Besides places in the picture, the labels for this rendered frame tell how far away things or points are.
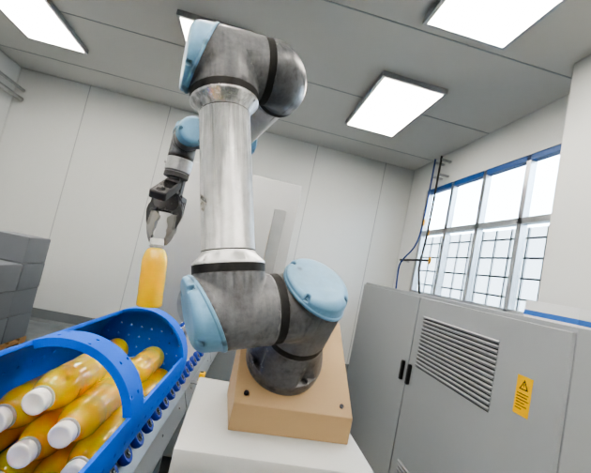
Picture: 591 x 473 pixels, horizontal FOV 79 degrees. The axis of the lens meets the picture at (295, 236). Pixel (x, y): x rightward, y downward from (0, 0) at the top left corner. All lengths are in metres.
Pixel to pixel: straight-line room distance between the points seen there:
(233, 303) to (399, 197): 5.65
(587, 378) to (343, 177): 4.70
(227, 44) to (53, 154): 5.69
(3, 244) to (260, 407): 3.96
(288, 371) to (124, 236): 5.17
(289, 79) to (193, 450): 0.62
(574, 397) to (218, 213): 1.39
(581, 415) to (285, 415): 1.18
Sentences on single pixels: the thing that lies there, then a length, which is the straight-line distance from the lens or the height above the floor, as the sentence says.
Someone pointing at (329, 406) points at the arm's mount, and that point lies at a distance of 0.74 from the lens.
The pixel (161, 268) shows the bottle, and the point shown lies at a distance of 1.07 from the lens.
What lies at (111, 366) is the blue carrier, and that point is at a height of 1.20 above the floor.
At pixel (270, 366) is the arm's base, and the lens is 0.68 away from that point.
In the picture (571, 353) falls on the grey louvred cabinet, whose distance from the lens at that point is 1.60.
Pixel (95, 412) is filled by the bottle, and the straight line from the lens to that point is 0.79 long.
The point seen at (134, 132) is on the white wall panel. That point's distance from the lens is 5.98.
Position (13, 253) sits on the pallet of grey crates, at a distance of 4.42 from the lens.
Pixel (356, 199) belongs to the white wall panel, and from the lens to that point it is 5.82.
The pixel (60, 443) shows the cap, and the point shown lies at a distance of 0.77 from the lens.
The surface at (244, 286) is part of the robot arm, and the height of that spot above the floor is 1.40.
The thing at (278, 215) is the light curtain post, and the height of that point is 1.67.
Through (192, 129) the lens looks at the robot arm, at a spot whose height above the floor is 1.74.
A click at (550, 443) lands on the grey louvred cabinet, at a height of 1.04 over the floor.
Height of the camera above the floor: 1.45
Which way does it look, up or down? 5 degrees up
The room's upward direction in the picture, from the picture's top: 12 degrees clockwise
